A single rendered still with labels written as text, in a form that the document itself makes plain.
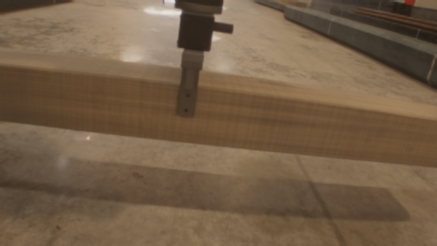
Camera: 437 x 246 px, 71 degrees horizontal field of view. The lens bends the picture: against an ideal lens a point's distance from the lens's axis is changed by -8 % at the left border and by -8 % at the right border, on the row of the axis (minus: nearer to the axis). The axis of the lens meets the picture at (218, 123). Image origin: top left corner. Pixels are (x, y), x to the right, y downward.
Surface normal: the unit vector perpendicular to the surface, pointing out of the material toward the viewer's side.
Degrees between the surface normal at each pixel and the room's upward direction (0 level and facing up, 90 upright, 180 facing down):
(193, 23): 90
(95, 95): 90
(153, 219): 0
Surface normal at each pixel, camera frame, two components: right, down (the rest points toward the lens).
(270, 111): 0.06, 0.40
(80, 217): 0.14, -0.91
